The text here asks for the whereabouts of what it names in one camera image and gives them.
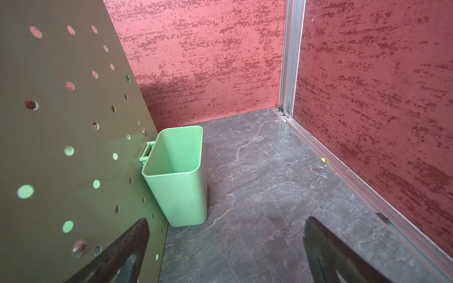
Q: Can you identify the green wooden shelf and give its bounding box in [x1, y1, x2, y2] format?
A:
[1, 1, 167, 283]

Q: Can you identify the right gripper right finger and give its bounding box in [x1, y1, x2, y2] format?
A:
[303, 216, 391, 283]

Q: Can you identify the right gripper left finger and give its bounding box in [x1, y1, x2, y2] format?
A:
[67, 218, 150, 283]

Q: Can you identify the right aluminium corner post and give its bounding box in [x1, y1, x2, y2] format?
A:
[278, 0, 306, 118]

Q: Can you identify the green plastic hanging bin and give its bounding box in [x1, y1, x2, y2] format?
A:
[139, 126, 208, 227]

